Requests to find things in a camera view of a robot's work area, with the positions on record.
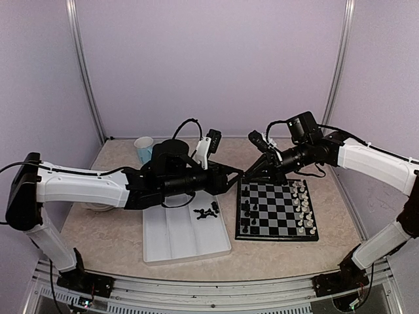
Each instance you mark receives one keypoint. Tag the clear plastic lid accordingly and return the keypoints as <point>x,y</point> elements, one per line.
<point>97,207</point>

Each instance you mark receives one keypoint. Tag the right aluminium frame post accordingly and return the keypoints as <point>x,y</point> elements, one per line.
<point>340,61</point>

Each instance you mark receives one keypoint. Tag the light blue mug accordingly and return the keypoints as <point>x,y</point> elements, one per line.
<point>144,148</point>

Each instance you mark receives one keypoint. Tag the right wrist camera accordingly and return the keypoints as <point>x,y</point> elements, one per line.
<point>264,144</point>

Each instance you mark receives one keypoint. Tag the aluminium frame post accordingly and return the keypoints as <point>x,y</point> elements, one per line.
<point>340,61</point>
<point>71,7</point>

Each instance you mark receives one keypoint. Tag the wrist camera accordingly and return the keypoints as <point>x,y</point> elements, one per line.
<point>264,144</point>
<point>206,146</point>

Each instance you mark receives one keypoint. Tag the black white chess board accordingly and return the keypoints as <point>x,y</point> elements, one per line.
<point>276,218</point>

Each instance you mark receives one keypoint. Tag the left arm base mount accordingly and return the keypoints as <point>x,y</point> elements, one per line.
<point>92,284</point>

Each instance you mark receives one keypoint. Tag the left aluminium frame post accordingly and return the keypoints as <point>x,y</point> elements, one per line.
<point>71,7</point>

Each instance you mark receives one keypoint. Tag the white plastic tray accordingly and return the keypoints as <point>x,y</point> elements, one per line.
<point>173,234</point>

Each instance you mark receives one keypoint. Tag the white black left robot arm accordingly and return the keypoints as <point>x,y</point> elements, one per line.
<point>38,182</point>

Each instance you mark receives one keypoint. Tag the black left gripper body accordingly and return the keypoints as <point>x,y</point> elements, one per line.
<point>178,186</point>

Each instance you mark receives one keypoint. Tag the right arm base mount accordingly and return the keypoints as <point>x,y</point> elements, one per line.
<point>336,282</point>

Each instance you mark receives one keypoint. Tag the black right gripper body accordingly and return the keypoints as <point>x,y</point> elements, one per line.
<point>306,154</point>

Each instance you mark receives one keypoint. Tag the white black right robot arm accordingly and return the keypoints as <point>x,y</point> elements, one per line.
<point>342,149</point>

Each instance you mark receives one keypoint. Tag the pile of black chess pieces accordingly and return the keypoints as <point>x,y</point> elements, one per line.
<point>213,211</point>

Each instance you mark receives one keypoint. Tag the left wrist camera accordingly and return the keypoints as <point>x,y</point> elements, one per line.
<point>206,146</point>

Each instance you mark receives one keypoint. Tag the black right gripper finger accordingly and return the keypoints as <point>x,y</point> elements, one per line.
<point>260,169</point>
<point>278,178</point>

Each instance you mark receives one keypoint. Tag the front aluminium rail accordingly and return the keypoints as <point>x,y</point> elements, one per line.
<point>142,295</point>

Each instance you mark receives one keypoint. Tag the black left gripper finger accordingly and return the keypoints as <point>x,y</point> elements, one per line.
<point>225,171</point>
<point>226,184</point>

